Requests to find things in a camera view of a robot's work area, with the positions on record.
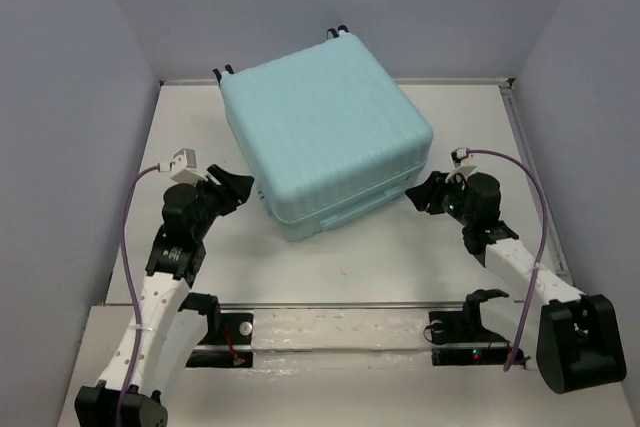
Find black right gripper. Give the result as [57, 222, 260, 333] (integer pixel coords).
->
[403, 169, 474, 226]

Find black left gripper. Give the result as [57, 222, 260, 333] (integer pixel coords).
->
[189, 164, 255, 240]

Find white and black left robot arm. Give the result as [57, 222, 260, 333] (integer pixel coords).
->
[74, 154, 254, 426]

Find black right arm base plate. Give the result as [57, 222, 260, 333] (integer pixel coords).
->
[423, 310, 512, 367]

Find light blue hard-shell suitcase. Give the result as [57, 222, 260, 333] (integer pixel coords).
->
[214, 25, 434, 241]

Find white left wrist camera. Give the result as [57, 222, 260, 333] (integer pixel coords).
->
[158, 148, 206, 185]

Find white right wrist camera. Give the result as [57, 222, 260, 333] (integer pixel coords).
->
[445, 148, 476, 183]

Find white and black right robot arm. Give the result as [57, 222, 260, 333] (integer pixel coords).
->
[405, 171, 627, 394]

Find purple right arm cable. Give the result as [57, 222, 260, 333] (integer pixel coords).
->
[467, 149, 549, 372]

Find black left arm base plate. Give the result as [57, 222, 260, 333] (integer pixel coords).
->
[186, 311, 254, 369]

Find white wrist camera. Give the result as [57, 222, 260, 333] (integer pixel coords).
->
[158, 148, 206, 185]
[445, 148, 476, 183]

